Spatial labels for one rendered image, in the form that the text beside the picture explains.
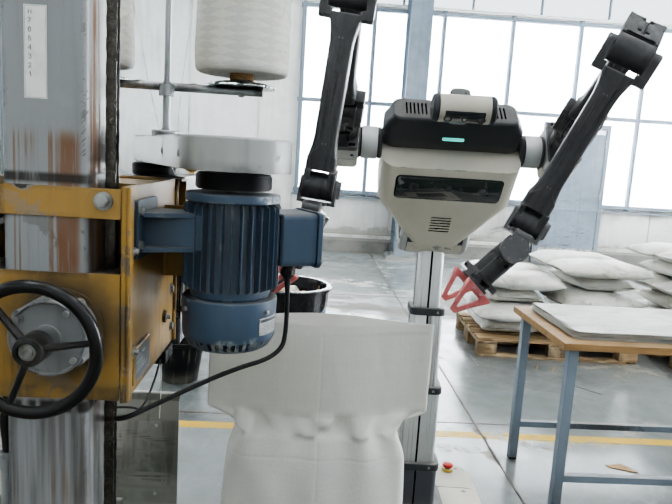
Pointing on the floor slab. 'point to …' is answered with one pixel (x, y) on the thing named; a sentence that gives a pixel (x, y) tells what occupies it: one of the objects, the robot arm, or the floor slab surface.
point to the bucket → (182, 364)
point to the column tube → (73, 50)
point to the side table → (572, 402)
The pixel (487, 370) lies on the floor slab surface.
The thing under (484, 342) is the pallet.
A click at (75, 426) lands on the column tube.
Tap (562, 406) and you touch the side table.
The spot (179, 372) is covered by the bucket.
